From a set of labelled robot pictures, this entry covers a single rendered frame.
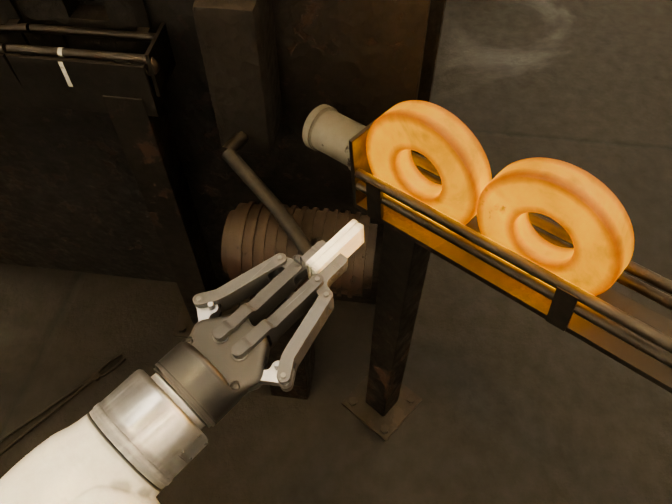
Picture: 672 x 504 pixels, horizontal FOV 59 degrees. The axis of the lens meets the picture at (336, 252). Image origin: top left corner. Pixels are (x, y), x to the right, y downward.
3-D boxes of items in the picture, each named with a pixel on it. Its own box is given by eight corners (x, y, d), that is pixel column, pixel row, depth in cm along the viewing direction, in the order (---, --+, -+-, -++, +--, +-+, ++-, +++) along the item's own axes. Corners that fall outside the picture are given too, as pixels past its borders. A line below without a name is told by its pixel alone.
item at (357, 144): (389, 175, 79) (389, 108, 70) (393, 177, 78) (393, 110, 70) (353, 206, 75) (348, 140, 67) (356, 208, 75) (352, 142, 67)
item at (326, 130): (334, 132, 80) (331, 95, 75) (386, 159, 76) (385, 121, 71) (304, 155, 77) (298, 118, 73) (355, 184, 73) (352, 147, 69)
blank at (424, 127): (380, 77, 65) (361, 92, 64) (503, 131, 58) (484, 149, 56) (383, 181, 77) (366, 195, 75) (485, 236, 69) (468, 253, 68)
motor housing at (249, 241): (267, 345, 132) (234, 181, 88) (365, 357, 130) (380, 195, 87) (255, 400, 124) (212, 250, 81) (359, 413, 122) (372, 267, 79)
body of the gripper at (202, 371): (161, 384, 56) (233, 318, 60) (219, 445, 53) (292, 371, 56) (134, 354, 50) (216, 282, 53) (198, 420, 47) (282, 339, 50)
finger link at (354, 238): (310, 266, 56) (316, 271, 56) (358, 221, 59) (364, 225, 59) (313, 282, 59) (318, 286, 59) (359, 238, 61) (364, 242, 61)
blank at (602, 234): (501, 131, 58) (482, 149, 56) (660, 199, 50) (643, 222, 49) (484, 236, 70) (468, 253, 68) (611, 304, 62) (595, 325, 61)
